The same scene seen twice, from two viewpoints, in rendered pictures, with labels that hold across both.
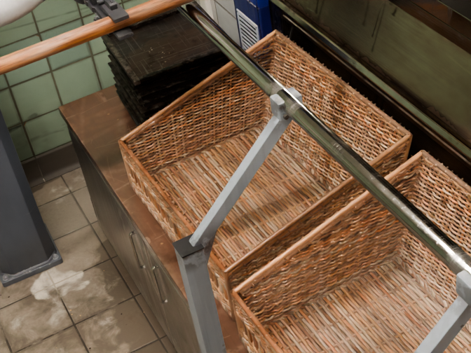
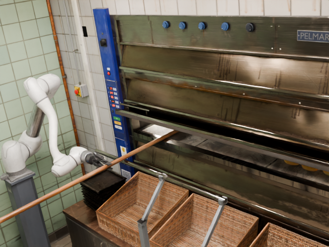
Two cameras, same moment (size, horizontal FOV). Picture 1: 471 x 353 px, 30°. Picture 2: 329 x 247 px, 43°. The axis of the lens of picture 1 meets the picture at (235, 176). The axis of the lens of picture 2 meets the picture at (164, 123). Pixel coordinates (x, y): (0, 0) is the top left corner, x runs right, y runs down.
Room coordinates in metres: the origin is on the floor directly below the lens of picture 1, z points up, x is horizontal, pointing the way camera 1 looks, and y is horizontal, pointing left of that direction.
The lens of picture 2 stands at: (-1.04, 0.69, 2.43)
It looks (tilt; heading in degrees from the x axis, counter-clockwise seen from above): 21 degrees down; 339
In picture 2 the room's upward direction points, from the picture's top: 7 degrees counter-clockwise
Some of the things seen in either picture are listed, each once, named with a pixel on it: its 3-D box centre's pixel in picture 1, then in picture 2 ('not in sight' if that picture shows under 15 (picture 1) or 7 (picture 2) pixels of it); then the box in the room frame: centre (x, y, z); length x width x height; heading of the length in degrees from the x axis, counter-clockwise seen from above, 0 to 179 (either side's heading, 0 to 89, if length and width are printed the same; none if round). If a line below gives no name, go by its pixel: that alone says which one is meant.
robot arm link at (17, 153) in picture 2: not in sight; (12, 154); (2.18, 0.73, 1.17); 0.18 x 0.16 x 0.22; 136
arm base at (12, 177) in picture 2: not in sight; (14, 172); (2.16, 0.76, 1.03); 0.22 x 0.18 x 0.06; 109
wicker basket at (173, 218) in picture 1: (257, 162); (142, 209); (1.57, -0.06, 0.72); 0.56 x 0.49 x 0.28; 23
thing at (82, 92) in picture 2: not in sight; (81, 90); (2.50, 0.06, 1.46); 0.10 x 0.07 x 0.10; 21
